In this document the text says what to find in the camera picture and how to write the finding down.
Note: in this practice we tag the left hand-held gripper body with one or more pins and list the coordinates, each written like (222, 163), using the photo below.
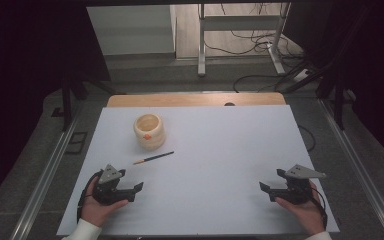
(108, 191)

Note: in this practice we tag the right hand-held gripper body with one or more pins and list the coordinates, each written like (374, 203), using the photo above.
(296, 190)

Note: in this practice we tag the cream ceramic cup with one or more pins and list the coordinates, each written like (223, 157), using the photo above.
(149, 130)

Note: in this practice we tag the person's left hand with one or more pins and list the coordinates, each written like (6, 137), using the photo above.
(95, 210)

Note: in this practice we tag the person's right hand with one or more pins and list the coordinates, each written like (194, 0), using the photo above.
(305, 213)

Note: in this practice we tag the white board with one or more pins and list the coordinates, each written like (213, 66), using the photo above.
(213, 160)

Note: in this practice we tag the black stand legs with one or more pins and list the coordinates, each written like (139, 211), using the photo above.
(338, 93)
(67, 100)

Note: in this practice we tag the white power strip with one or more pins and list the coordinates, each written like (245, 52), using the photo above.
(301, 75)

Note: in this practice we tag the dark curtain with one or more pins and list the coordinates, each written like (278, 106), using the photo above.
(23, 66)
(380, 66)

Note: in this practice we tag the black flat floor frame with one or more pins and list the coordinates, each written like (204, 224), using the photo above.
(76, 142)

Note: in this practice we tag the metal floor rail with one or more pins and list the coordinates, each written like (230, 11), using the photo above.
(46, 180)
(360, 166)

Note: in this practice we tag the white wall panel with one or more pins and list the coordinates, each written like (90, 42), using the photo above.
(130, 30)

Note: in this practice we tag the white metal stand frame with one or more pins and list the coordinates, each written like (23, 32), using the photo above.
(240, 22)

